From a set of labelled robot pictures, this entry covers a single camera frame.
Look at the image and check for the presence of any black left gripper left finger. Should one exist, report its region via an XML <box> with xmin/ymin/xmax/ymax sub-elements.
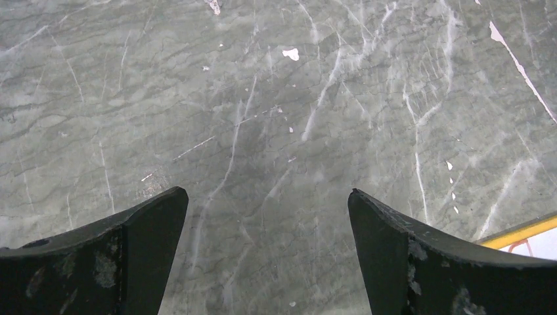
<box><xmin>1</xmin><ymin>186</ymin><xmax>189</xmax><ymax>314</ymax></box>

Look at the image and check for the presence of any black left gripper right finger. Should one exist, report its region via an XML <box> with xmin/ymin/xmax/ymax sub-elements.
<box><xmin>347</xmin><ymin>189</ymin><xmax>556</xmax><ymax>314</ymax></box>

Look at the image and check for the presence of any yellow framed whiteboard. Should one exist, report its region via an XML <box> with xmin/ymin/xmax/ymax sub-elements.
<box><xmin>476</xmin><ymin>212</ymin><xmax>556</xmax><ymax>261</ymax></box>

